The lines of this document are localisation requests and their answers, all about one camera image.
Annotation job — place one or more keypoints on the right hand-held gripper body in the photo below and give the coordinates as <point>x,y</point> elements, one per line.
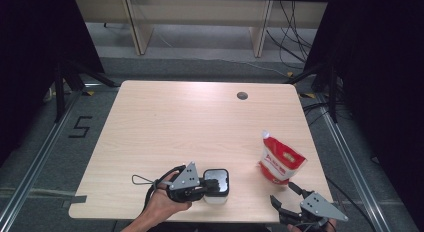
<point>321,208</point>

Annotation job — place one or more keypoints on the person's left hand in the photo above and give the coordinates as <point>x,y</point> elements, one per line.
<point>161,205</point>

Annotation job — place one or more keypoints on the yellow floor tape piece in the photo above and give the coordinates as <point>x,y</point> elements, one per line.
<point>308,95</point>
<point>88,93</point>
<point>290,74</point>

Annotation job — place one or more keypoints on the glass jar with black lid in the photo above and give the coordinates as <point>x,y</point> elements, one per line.
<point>216,185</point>

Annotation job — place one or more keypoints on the person's right hand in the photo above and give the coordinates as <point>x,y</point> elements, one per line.
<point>293,228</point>

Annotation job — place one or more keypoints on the black metal stand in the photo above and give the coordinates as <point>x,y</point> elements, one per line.
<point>60,92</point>
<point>331,92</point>

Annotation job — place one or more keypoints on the red and white sugar bag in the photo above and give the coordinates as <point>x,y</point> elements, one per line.
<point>281,160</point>

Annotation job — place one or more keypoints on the black curtain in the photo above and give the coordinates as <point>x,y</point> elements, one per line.
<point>383,75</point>
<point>33,58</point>

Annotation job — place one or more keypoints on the light wooden shelf unit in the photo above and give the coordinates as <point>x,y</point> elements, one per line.
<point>200,8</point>

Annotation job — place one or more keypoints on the metal floor rail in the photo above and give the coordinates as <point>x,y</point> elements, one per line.
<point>346,158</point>
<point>43,148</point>

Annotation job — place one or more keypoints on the grey tape strip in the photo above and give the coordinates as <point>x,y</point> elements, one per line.
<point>77,200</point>

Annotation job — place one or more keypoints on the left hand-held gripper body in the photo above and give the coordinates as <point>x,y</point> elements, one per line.
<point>186,178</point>

